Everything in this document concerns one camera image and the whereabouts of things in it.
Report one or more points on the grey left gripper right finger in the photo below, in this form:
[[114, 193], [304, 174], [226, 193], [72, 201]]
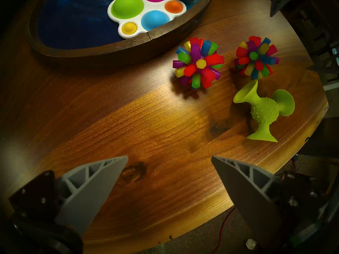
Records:
[[246, 195]]

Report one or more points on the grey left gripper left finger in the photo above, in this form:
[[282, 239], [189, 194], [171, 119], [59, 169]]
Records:
[[90, 192]]

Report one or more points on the lime green suction cup toy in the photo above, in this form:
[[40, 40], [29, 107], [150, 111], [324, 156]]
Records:
[[264, 112]]

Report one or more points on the round wooden blue resin tray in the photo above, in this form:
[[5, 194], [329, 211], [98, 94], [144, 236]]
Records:
[[79, 26]]

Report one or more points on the small white floor lump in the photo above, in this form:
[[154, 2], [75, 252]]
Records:
[[251, 244]]

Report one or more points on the white pop bubble toy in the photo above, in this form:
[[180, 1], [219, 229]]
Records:
[[140, 14]]

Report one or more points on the multicolour spiky ball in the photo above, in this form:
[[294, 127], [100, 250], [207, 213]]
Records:
[[198, 63], [255, 57]]

